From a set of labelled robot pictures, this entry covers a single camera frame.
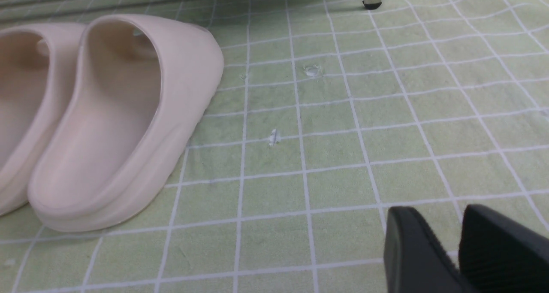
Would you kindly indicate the cream slipper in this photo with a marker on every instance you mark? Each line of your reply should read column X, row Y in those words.
column 37, row 76
column 142, row 85

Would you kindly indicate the cream right slipper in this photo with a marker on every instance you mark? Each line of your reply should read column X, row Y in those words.
column 142, row 85

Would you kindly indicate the cream left slipper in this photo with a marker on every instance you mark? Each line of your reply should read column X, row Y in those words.
column 37, row 76

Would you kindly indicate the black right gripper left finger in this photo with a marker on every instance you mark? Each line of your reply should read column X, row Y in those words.
column 414, row 258

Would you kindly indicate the green checkered floor mat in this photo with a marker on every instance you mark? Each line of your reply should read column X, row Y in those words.
column 326, row 116

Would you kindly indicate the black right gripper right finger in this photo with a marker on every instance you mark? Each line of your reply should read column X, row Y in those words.
column 499, row 255

